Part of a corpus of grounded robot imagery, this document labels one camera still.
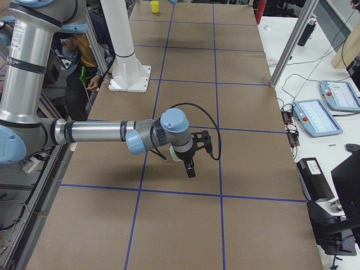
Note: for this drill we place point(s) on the black thermos bottle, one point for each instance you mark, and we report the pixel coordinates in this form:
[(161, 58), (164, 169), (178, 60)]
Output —
[(308, 30)]

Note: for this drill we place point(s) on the green plastic cup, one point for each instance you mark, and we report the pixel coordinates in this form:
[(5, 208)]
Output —
[(173, 155)]

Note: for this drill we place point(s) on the black box device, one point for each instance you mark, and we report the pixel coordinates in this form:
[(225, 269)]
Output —
[(313, 182)]

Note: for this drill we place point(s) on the seated person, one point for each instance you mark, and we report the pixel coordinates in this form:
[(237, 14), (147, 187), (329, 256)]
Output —
[(83, 74)]

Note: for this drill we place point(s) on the black computer mouse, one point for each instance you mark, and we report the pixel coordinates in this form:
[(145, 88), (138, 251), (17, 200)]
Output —
[(352, 147)]

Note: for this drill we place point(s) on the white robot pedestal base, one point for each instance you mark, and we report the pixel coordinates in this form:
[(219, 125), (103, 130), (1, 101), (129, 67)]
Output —
[(128, 74)]

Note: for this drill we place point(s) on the far teach pendant tablet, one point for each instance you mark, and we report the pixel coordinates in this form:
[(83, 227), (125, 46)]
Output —
[(340, 96)]

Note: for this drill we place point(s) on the aluminium frame post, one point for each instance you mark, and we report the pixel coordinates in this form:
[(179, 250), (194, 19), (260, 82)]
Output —
[(294, 37)]

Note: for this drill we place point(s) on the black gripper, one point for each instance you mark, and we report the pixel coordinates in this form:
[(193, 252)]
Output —
[(184, 155)]

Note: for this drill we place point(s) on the teach pendant tablet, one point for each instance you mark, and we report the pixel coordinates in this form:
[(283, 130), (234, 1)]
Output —
[(340, 96), (315, 118)]

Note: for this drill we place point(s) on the yellow plastic cup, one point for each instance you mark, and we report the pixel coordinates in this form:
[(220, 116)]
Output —
[(154, 6)]

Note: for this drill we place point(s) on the near teach pendant tablet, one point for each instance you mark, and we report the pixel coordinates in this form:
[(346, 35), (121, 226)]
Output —
[(315, 118)]

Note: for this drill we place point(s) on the black computer monitor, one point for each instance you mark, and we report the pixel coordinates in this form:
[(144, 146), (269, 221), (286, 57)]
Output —
[(346, 181)]

